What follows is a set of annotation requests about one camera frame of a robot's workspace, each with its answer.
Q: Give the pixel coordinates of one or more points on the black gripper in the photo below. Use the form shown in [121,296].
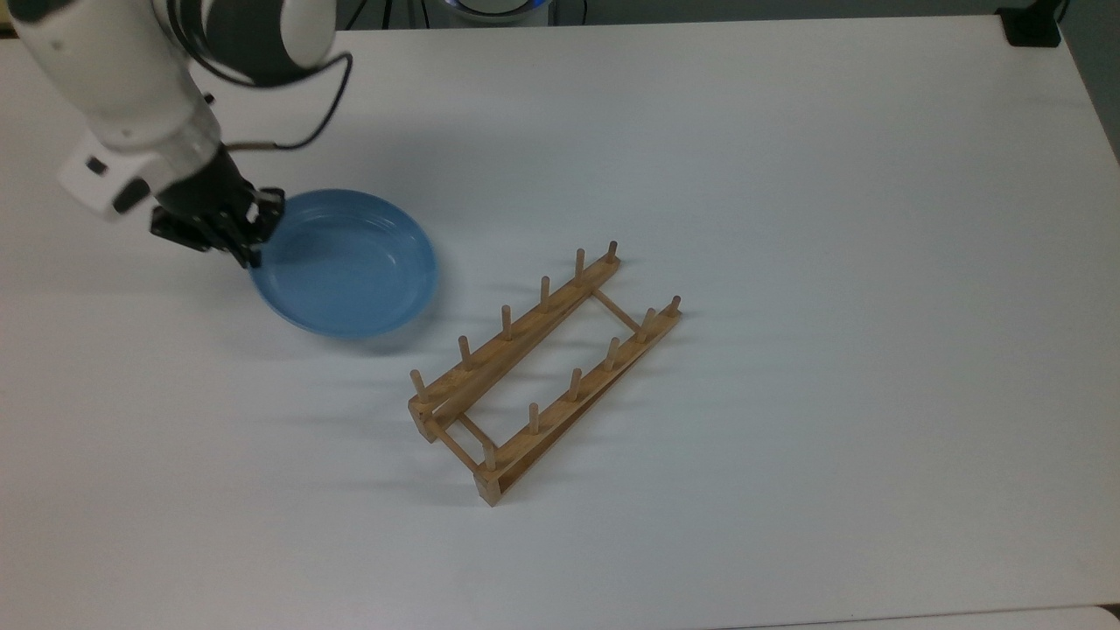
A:
[203,194]

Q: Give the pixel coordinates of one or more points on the blue plastic plate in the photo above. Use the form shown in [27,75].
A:
[350,267]

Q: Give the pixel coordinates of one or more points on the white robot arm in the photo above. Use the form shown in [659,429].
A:
[122,79]

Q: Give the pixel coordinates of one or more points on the wooden plate rack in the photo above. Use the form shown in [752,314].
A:
[542,372]

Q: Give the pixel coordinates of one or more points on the black table clamp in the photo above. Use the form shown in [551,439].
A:
[1032,24]

